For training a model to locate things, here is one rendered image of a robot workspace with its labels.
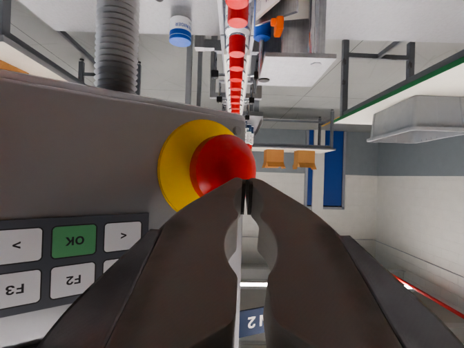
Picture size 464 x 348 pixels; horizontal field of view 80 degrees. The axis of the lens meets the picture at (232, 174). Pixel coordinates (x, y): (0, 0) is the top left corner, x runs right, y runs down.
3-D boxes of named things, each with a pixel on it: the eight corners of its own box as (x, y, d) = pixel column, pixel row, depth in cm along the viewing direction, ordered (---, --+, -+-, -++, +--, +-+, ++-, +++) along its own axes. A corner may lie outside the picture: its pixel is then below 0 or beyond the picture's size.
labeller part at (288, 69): (311, 83, 56) (311, 88, 56) (256, 81, 56) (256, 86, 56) (337, 53, 43) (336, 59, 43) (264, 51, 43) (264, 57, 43)
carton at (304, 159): (319, 150, 545) (318, 169, 545) (310, 152, 592) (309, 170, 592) (298, 149, 541) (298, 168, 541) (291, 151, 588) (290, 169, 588)
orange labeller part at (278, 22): (281, 25, 47) (280, 38, 47) (268, 25, 47) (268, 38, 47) (284, 14, 44) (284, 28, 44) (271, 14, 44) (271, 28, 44)
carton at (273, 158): (288, 149, 543) (287, 168, 543) (282, 151, 587) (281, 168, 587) (265, 148, 540) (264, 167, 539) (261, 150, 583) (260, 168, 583)
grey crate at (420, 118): (416, 116, 225) (415, 143, 225) (366, 114, 226) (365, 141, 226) (480, 94, 165) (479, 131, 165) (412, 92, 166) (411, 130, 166)
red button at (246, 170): (231, 201, 18) (263, 206, 15) (175, 203, 15) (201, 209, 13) (233, 141, 18) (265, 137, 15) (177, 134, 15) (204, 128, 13)
